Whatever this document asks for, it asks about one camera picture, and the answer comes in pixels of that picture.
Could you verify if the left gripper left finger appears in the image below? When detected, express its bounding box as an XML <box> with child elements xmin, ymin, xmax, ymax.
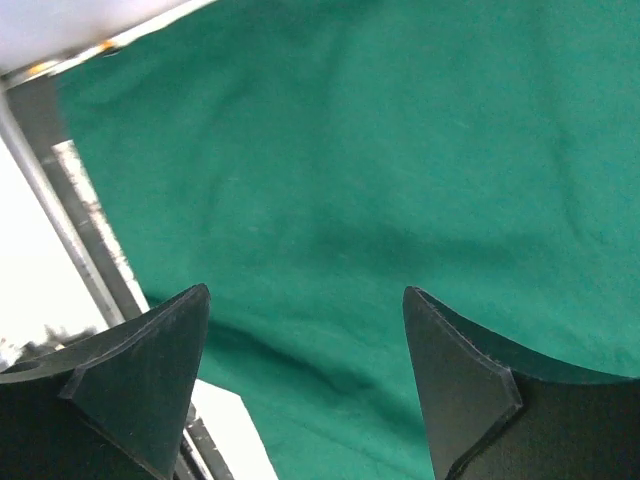
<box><xmin>1</xmin><ymin>284</ymin><xmax>209</xmax><ymax>480</ymax></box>

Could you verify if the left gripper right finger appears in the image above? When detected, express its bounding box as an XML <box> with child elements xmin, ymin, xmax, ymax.
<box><xmin>403</xmin><ymin>287</ymin><xmax>639</xmax><ymax>479</ymax></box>

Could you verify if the dark green surgical cloth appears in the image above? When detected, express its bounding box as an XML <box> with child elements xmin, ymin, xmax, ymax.
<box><xmin>57</xmin><ymin>1</ymin><xmax>639</xmax><ymax>479</ymax></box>

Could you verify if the aluminium extrusion frame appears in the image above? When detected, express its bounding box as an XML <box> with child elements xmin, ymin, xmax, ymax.
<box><xmin>0</xmin><ymin>0</ymin><xmax>236</xmax><ymax>480</ymax></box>

